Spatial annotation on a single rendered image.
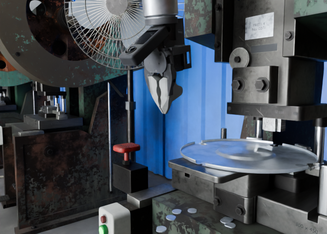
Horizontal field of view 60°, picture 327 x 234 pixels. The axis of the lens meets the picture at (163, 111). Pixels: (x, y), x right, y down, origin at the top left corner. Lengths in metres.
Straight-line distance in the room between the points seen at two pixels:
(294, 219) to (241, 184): 0.11
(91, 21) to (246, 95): 0.95
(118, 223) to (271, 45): 0.54
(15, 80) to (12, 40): 1.78
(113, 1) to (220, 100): 1.25
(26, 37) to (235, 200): 1.43
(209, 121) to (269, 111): 1.72
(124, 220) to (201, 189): 0.20
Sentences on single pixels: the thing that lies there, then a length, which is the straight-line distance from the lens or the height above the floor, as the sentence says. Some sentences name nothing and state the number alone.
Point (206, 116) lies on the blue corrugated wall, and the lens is 2.40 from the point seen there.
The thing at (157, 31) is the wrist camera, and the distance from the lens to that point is 0.60.
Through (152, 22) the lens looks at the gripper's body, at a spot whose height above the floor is 1.06.
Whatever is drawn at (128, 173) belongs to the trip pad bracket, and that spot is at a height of 0.69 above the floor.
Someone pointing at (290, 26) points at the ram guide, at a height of 1.05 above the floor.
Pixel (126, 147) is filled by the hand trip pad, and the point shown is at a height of 0.76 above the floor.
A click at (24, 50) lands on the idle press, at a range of 1.74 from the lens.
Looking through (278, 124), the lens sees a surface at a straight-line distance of 0.74.
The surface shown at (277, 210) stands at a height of 0.69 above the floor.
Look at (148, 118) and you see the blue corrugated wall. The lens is 3.02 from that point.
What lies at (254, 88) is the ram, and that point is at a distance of 0.65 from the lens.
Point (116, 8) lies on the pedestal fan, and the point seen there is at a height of 1.27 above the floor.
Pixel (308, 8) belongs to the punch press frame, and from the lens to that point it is 0.60.
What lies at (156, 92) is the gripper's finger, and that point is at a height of 0.92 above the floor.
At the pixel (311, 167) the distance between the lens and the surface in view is 0.58.
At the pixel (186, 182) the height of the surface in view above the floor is 0.68.
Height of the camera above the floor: 0.93
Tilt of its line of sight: 5 degrees down
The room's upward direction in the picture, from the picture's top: straight up
